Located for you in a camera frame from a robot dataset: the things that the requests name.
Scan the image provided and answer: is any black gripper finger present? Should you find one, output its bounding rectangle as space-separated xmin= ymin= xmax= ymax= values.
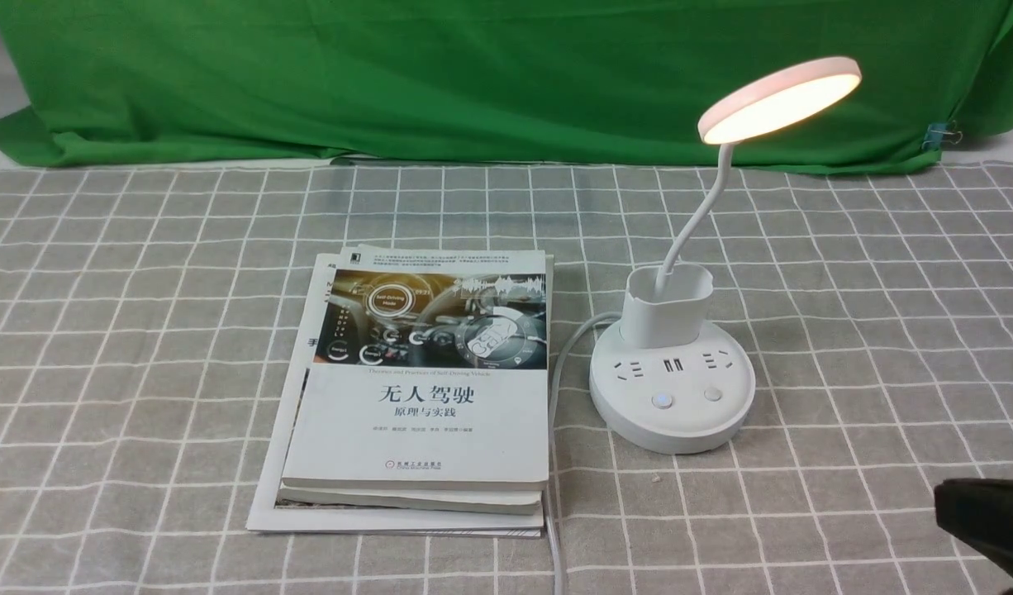
xmin=934 ymin=478 xmax=1013 ymax=593

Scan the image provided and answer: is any white desk lamp with sockets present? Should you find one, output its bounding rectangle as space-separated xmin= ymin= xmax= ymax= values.
xmin=588 ymin=56 xmax=862 ymax=455

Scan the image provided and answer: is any blue binder clip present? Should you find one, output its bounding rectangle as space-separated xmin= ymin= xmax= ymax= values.
xmin=921 ymin=121 xmax=963 ymax=152

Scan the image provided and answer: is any green backdrop cloth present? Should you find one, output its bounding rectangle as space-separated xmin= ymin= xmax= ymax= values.
xmin=0 ymin=1 xmax=1013 ymax=174

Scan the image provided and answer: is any top self-driving book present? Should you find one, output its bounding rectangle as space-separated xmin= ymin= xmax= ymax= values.
xmin=282 ymin=244 xmax=551 ymax=493

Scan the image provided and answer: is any middle white book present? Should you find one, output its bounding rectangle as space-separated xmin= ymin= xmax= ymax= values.
xmin=277 ymin=255 xmax=556 ymax=516

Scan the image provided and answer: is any bottom large white book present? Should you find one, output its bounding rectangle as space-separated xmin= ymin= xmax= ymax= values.
xmin=246 ymin=253 xmax=545 ymax=538

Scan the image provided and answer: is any grey checked tablecloth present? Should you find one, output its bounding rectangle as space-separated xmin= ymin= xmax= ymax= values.
xmin=0 ymin=164 xmax=1013 ymax=594

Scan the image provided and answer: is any white lamp power cable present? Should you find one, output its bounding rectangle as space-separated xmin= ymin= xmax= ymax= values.
xmin=546 ymin=312 xmax=623 ymax=595

